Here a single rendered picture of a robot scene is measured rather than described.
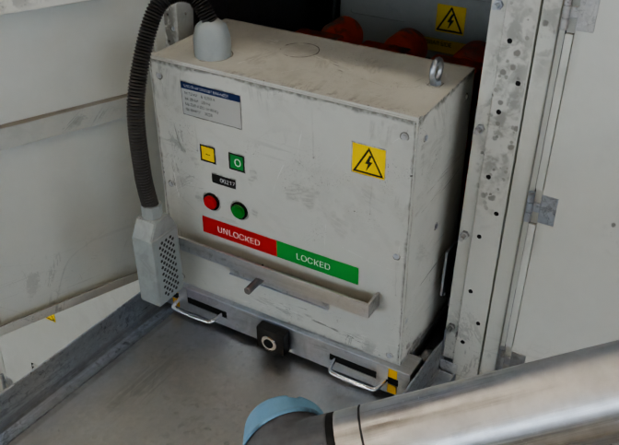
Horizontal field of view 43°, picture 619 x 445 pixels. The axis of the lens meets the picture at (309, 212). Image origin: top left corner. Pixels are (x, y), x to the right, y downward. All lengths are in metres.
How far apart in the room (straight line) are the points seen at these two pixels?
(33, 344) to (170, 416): 0.95
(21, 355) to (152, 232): 1.05
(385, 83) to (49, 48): 0.59
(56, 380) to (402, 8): 1.13
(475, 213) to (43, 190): 0.78
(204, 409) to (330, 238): 0.37
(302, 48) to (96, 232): 0.57
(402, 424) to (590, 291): 0.70
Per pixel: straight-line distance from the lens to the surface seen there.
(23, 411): 1.45
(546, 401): 0.64
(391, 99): 1.17
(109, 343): 1.55
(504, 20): 1.19
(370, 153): 1.17
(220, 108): 1.30
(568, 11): 1.14
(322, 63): 1.30
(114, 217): 1.63
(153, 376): 1.47
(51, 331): 2.19
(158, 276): 1.44
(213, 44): 1.31
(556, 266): 1.29
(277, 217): 1.33
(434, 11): 1.91
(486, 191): 1.29
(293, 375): 1.46
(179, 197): 1.46
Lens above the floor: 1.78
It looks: 29 degrees down
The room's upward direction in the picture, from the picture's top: 2 degrees clockwise
